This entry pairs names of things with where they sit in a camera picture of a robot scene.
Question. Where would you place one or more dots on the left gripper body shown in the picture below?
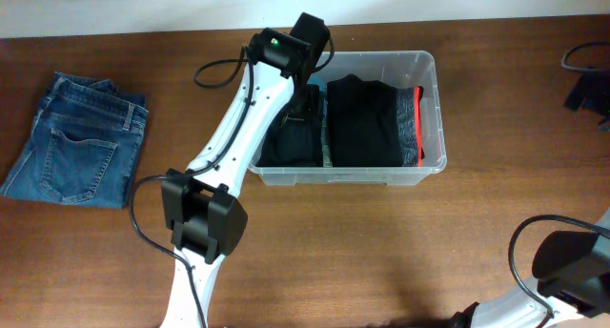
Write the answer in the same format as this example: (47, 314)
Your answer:
(305, 104)

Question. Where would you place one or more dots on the black garment with red trim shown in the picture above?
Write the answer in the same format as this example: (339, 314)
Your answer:
(372, 124)

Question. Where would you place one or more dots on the dark blue jeans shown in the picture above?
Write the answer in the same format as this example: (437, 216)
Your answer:
(84, 144)

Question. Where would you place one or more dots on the light blue jeans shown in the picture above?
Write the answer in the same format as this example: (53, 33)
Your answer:
(325, 144)

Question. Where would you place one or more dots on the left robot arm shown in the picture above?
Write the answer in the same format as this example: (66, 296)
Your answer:
(201, 205)

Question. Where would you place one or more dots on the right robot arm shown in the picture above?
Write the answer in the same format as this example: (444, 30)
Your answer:
(570, 280)

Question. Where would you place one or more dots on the clear plastic storage container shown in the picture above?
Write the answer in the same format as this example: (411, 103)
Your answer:
(400, 69)

